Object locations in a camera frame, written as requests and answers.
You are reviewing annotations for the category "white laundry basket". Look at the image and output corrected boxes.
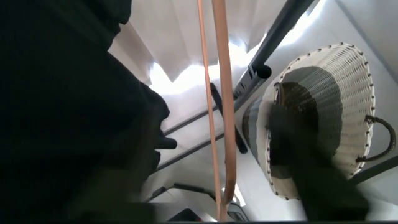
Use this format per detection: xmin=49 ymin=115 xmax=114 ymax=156
xmin=241 ymin=42 xmax=397 ymax=200

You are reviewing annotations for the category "white curtain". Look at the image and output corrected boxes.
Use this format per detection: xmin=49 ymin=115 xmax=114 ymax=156
xmin=108 ymin=0 xmax=312 ymax=84

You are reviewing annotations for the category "black t-shirt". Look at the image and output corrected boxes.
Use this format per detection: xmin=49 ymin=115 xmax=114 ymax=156
xmin=0 ymin=0 xmax=172 ymax=224

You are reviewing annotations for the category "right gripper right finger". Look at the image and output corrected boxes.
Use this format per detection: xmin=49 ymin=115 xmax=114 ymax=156
xmin=269 ymin=104 xmax=371 ymax=222

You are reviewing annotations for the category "pink clothes hanger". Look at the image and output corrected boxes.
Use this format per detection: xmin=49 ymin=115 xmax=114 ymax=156
xmin=197 ymin=0 xmax=238 ymax=222

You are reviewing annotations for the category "black clothes rack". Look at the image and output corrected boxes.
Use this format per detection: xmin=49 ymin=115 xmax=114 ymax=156
xmin=154 ymin=0 xmax=398 ymax=186

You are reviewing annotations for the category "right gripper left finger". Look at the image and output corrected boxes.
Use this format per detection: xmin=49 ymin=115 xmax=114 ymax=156
xmin=67 ymin=107 xmax=162 ymax=222

